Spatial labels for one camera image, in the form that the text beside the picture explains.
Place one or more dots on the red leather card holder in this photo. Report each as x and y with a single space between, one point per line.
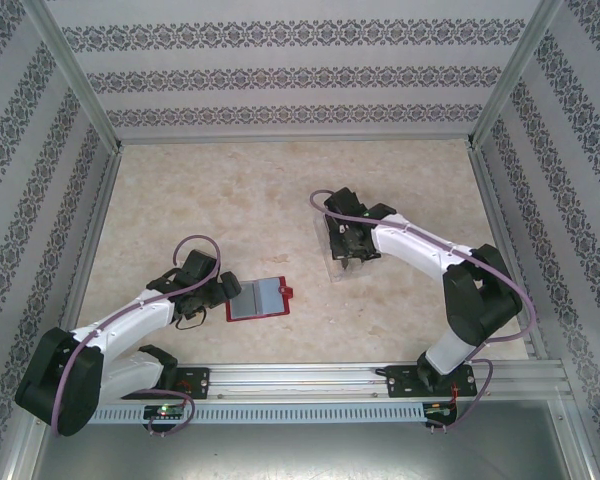
267 300

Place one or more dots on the clear acrylic card stand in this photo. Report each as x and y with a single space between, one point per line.
350 274

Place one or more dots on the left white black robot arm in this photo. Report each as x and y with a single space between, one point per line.
130 320

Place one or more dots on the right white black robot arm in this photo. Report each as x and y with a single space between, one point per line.
410 245

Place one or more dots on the grey metal sheet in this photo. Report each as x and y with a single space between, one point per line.
300 455

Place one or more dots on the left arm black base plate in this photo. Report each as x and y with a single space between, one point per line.
200 382

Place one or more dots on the thin aluminium frame rail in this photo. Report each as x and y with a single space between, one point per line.
295 140

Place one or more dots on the aluminium table side rail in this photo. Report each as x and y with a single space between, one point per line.
101 210
496 210

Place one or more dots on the wide aluminium mounting rail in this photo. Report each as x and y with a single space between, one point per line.
295 380

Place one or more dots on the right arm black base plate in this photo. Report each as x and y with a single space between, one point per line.
397 382

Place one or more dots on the aluminium frame post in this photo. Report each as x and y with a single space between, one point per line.
80 80
511 75

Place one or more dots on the aluminium frame leg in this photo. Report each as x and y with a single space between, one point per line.
577 440
15 450

